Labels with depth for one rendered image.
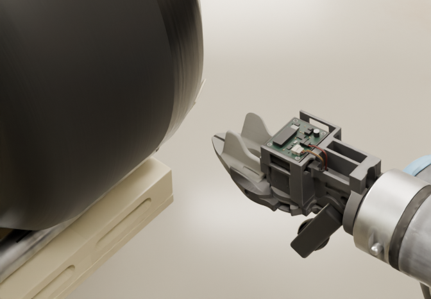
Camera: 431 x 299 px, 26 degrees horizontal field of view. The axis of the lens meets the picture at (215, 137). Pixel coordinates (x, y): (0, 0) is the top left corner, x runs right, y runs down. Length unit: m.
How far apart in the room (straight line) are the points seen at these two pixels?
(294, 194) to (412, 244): 0.14
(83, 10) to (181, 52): 0.16
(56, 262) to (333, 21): 1.89
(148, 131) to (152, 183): 0.30
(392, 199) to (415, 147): 1.78
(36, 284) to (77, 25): 0.46
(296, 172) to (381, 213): 0.10
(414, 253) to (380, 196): 0.06
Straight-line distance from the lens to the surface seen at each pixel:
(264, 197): 0.99
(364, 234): 0.92
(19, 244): 1.28
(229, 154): 1.03
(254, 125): 1.03
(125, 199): 1.38
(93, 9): 0.98
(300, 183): 0.95
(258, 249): 2.40
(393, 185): 0.92
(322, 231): 1.00
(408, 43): 3.01
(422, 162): 1.08
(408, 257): 0.90
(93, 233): 1.35
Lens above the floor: 1.92
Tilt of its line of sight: 46 degrees down
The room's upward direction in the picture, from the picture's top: straight up
